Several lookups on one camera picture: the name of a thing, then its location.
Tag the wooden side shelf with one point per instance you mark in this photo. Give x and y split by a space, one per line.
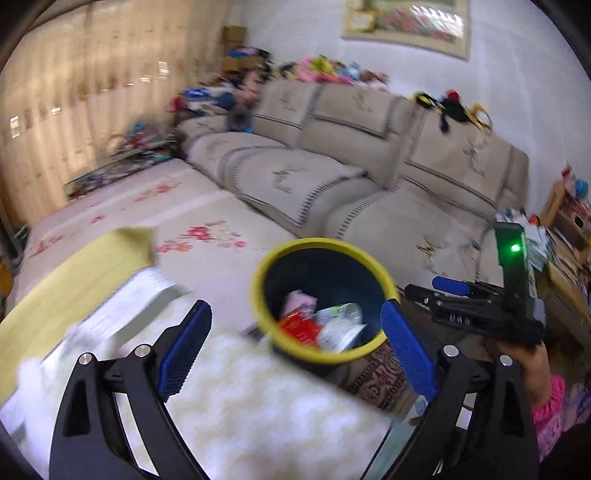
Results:
568 249

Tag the stack of papers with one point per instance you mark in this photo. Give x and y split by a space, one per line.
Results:
535 249

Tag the framed wall picture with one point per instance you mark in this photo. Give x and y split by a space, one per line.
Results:
406 23

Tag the row of books and clutter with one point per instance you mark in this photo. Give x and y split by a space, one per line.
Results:
129 157

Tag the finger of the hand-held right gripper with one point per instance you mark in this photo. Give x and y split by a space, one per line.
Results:
450 285
418 295

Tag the yellow rimmed dark trash bin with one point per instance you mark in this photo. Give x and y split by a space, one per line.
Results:
318 242

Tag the person's right hand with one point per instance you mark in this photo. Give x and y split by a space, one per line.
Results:
524 364

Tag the white floral mat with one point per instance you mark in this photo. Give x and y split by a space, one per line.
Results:
207 207

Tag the white wrapper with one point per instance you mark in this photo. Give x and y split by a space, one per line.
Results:
339 334

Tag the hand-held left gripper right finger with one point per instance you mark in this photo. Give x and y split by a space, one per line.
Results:
408 350

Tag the yellow tablecloth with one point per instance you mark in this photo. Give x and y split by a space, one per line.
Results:
69 286

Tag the red packet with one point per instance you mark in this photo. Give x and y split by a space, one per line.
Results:
300 330

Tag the pile of plush toys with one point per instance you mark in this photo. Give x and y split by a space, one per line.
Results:
332 69

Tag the clear plastic wrapper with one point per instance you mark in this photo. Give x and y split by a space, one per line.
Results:
346 311

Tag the person's pink sleeved forearm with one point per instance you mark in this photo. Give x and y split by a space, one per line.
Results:
549 415

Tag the beige patterned curtain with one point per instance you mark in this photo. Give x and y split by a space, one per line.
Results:
92 92

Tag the pink packet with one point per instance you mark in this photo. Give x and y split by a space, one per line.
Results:
298 302

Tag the stacked cardboard boxes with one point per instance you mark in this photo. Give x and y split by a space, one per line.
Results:
234 46

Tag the black and yellow plush toy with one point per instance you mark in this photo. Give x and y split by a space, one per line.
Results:
450 108

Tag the beige fabric sofa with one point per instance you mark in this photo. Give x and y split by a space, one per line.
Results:
351 184

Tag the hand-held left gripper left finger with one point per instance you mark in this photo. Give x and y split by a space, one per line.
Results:
184 350

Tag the patterned dark red rug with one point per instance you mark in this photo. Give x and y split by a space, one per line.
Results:
381 378

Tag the blue plush cushion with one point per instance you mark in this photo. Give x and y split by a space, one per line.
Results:
226 99

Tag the beige embroidered sofa cover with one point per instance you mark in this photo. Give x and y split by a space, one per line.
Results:
217 147
286 180
360 108
461 161
406 235
284 104

